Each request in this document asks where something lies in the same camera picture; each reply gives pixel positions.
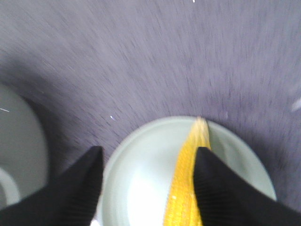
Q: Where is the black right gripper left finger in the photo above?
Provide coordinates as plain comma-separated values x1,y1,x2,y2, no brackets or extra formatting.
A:
0,146,103,226

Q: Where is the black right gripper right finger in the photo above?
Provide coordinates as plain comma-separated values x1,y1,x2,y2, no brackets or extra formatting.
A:
193,147,301,226

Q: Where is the green electric cooking pot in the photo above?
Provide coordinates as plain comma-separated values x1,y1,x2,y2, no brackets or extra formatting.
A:
0,85,48,209

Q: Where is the light green round plate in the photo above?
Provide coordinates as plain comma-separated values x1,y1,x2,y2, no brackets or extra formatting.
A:
96,116,276,226

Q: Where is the yellow corn cob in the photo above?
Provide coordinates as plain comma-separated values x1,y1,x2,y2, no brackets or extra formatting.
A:
163,117,211,226

